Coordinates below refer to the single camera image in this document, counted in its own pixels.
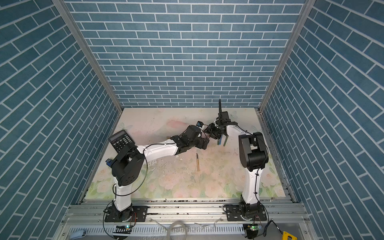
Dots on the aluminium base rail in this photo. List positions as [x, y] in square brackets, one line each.
[187, 219]

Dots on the black desk calculator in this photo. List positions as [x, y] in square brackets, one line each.
[121, 139]

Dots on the blue stapler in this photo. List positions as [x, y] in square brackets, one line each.
[109, 162]

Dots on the tan pen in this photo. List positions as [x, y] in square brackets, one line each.
[198, 163]

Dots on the light blue computer mouse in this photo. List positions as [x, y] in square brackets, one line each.
[78, 234]

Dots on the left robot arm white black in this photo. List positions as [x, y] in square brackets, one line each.
[126, 166]

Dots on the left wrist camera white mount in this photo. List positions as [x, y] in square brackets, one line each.
[200, 124]

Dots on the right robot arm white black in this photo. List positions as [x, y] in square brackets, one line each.
[253, 154]

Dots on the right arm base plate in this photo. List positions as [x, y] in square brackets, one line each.
[245, 212]

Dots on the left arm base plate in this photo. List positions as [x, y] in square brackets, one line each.
[131, 214]

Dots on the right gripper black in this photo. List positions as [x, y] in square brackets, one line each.
[211, 128]

